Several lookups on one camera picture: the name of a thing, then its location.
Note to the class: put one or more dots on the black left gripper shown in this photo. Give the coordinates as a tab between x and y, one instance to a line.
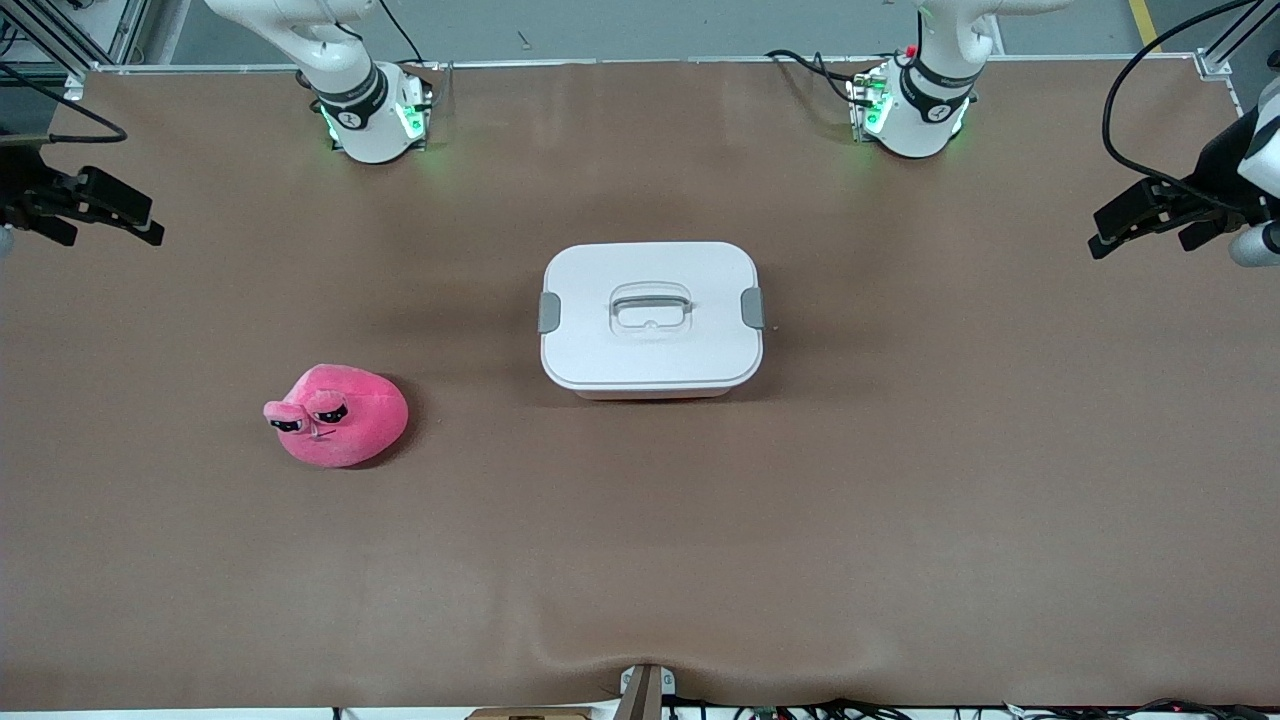
1217	167

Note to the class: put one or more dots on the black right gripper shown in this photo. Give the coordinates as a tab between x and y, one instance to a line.
22	183

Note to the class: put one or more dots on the pink plush toy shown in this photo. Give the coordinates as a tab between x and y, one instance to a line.
360	420

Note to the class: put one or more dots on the white box lid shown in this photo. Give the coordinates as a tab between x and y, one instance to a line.
650	360

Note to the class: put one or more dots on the pink plastic box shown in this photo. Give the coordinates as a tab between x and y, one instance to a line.
650	395

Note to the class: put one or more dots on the brown table mat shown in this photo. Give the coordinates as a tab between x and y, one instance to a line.
640	550

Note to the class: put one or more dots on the brown cardboard piece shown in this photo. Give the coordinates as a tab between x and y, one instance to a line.
530	714

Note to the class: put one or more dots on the aluminium frame structure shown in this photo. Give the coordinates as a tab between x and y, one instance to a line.
125	30

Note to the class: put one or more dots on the aluminium frame strut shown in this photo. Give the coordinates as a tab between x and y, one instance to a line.
1235	35

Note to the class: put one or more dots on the metal table edge bracket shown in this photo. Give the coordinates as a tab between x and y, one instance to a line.
645	695

